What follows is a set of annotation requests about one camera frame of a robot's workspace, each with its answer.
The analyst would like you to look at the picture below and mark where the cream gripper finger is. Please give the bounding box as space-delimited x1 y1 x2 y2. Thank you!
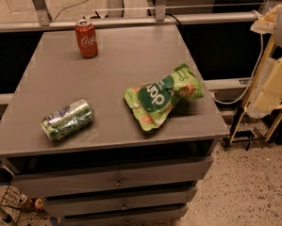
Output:
253 57 282 112

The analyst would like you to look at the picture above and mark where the green soda can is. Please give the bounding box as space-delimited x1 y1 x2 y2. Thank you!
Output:
41 99 94 141

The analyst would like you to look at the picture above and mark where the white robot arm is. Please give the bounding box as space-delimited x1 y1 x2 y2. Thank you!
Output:
251 3 282 113

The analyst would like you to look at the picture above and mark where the red cola can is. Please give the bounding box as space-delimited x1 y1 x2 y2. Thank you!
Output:
75 19 98 58

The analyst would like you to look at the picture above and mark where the green snack bag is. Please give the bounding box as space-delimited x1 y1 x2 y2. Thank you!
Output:
124 63 204 131

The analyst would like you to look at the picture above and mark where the grey drawer cabinet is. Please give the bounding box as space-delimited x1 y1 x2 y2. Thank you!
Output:
0 25 227 226

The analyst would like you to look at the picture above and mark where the white cable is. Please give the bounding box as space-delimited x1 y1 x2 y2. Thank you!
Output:
210 9 265 105

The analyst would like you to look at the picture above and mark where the black cable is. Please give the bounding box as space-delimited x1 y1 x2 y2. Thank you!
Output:
165 13 195 58

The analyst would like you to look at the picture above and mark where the metal railing frame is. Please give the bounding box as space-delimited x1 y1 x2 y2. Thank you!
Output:
0 0 257 33

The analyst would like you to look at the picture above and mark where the wire basket with items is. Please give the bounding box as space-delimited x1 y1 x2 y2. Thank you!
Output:
1 186 46 223

